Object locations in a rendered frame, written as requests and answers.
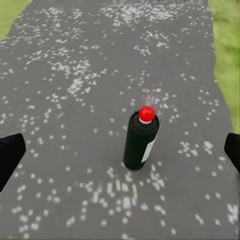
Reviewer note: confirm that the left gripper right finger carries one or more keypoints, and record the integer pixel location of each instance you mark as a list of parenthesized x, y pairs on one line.
[(232, 149)]

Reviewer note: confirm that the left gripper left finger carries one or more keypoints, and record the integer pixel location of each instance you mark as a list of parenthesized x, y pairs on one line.
[(12, 149)]

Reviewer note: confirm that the pesticide atomizer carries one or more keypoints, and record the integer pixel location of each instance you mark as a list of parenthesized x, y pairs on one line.
[(142, 131)]

